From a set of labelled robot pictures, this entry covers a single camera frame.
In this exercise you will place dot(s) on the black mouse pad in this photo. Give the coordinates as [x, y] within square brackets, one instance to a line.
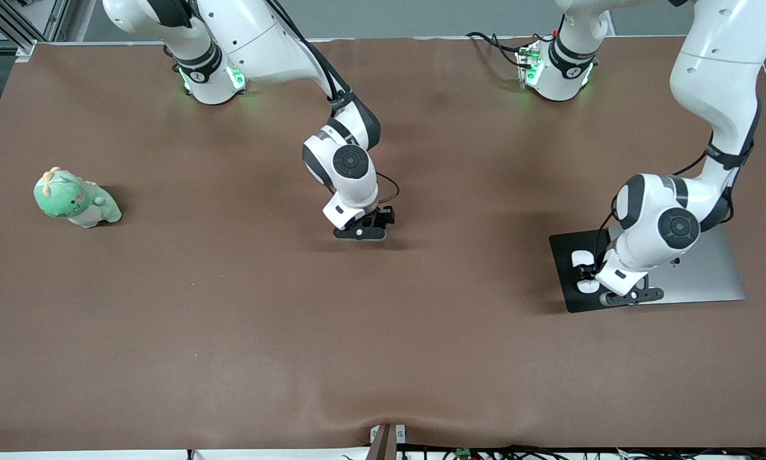
[565, 281]

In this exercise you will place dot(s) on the brown table cover mat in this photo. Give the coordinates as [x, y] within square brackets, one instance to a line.
[382, 332]

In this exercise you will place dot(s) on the small green circuit board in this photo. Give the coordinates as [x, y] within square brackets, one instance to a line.
[464, 454]

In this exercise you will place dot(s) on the white computer mouse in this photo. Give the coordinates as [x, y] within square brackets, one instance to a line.
[581, 257]

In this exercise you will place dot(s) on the brown camera mount pole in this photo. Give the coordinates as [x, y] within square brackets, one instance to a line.
[382, 447]

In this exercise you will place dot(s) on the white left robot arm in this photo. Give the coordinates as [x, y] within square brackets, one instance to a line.
[715, 70]

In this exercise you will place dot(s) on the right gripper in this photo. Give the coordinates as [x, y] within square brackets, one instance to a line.
[385, 215]

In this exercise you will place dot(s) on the green plush dinosaur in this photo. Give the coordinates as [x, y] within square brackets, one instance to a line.
[79, 204]

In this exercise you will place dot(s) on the silver closed laptop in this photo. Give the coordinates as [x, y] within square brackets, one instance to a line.
[715, 275]

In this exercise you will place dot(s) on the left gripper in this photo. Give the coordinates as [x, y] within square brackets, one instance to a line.
[588, 271]

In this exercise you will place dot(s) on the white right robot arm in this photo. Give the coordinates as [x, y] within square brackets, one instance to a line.
[255, 32]

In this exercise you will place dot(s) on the silver mount bracket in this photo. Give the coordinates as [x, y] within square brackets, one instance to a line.
[400, 434]

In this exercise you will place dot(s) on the aluminium frame profile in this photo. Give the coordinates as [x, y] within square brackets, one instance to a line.
[26, 50]

